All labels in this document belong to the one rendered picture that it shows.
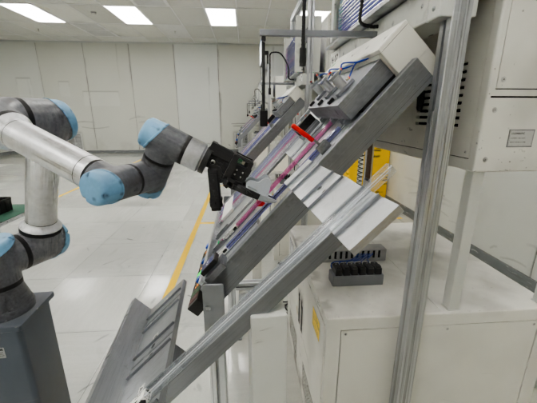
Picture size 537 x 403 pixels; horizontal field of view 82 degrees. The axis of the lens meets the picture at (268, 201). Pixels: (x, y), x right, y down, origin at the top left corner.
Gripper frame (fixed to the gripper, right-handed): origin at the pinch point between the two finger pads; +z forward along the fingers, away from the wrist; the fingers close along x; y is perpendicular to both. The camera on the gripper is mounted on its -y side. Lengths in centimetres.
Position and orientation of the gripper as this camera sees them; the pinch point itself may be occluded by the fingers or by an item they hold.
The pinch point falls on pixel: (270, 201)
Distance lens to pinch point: 81.1
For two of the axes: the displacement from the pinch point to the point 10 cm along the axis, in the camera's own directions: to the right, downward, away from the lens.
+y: 4.6, -8.6, -2.1
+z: 8.8, 4.3, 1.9
